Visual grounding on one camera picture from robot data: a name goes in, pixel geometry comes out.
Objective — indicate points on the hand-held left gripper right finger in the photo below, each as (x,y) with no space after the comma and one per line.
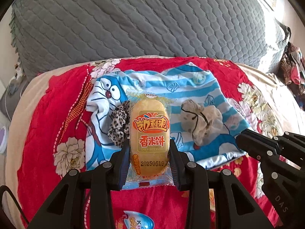
(174,169)

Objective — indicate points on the grey cushion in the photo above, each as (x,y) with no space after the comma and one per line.
(12,95)

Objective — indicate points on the yellow rice cracker packet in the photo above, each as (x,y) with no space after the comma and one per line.
(212,198)
(149,128)

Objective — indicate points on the leopard print scrunchie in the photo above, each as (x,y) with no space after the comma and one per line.
(119,124)

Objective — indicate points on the red floral blanket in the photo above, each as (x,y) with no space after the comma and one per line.
(47,124)

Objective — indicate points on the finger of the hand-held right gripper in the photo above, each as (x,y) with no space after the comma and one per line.
(293,139)
(252,145)

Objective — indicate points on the beige mesh scrunchie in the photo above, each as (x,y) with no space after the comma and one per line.
(209,124)

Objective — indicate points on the egg-shaped toy candy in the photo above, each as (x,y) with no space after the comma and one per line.
(135,220)

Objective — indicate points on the blue striped cartoon cloth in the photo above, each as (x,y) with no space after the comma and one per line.
(190,85)

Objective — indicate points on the round white purple device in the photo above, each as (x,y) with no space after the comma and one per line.
(2,137)

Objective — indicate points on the grey quilted headboard cover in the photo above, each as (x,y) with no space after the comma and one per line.
(143,16)

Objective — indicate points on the pile of clothes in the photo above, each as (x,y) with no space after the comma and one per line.
(293,71)

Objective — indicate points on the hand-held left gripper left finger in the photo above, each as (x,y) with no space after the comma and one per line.
(124,169)

